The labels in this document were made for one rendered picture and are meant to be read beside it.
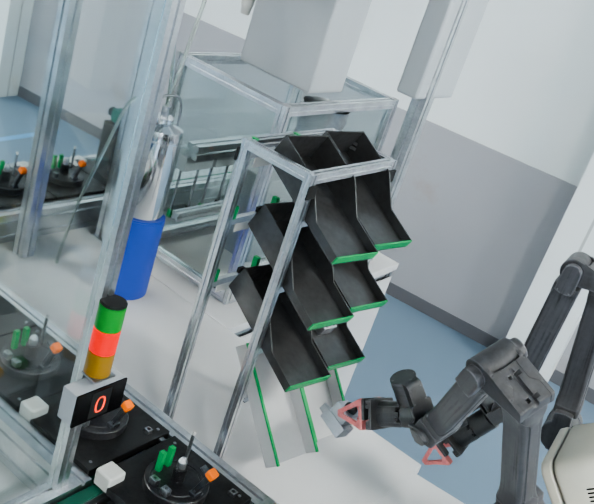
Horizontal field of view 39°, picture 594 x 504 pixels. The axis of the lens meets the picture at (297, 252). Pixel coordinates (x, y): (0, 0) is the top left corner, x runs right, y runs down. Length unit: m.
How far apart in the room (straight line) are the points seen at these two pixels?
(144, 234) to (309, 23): 0.83
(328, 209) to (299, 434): 0.56
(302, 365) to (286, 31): 1.23
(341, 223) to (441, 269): 3.39
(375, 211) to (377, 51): 3.27
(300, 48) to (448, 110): 2.37
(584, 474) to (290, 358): 0.66
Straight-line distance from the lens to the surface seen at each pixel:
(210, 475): 1.77
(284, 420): 2.01
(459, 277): 5.14
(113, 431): 1.94
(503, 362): 1.42
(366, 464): 2.32
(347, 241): 1.78
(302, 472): 2.20
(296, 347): 1.94
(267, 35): 2.81
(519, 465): 1.53
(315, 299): 1.84
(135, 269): 2.61
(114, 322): 1.54
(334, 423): 1.92
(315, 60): 2.70
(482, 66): 4.93
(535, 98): 4.86
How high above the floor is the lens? 2.19
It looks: 24 degrees down
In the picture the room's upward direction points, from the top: 19 degrees clockwise
